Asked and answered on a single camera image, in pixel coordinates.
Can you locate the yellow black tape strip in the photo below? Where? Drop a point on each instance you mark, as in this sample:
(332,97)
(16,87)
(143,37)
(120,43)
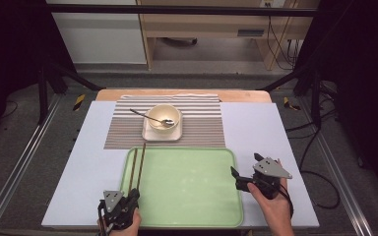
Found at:
(288,103)
(78,102)

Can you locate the person's left hand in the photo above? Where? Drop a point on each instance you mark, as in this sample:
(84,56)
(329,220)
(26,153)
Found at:
(131,231)

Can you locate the aluminium rail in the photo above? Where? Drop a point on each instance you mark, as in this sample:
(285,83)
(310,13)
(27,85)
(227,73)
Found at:
(19,164)
(338,170)

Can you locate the metal spoon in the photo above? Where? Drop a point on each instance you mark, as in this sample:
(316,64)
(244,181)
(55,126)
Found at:
(168,123)

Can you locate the person's right hand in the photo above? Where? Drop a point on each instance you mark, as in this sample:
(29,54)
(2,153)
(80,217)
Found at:
(277,211)

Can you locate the black curtain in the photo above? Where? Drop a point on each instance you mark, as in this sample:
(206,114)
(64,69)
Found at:
(364,82)
(10,49)

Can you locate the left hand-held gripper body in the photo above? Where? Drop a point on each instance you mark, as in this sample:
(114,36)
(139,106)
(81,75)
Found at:
(113,203)

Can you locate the white cabinet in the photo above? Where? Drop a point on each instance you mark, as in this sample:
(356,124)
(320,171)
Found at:
(101,39)

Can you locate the green tray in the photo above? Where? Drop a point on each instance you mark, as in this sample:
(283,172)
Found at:
(190,190)

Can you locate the cream bowl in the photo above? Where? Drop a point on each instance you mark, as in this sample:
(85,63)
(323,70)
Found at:
(160,113)

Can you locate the black horizontal bar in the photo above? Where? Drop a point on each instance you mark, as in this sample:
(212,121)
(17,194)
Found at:
(177,10)

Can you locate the black metal stand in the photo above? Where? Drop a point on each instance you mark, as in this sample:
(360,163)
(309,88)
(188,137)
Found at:
(42,95)
(315,95)

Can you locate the light wooden desk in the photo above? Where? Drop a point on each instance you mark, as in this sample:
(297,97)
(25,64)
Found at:
(203,24)

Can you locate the white square plate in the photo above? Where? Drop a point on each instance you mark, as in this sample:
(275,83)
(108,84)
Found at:
(164,136)

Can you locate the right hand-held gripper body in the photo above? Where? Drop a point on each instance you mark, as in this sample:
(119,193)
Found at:
(270,168)

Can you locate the striped placemat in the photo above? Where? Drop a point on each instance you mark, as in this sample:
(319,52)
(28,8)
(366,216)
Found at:
(203,128)

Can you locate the brown wooden chopstick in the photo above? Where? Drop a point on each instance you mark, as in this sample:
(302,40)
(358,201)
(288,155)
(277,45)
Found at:
(141,165)
(133,170)

